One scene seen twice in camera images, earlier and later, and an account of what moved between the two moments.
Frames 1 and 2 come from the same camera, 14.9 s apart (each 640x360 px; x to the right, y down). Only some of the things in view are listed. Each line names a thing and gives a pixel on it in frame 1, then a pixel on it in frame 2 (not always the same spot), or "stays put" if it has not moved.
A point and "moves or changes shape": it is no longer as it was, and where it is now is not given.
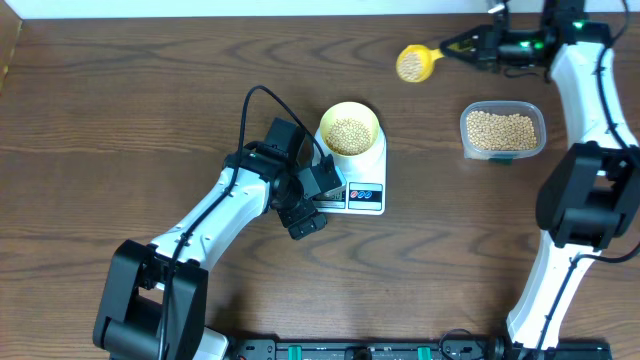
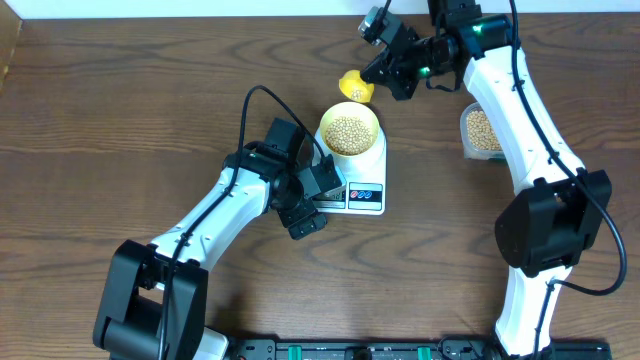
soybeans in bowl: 348,136 stays put
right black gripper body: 487,57 to 419,62
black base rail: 412,349 stays put
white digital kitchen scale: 365,190 stays put
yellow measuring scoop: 415,63 moves or changes shape
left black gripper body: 295,213 stays put
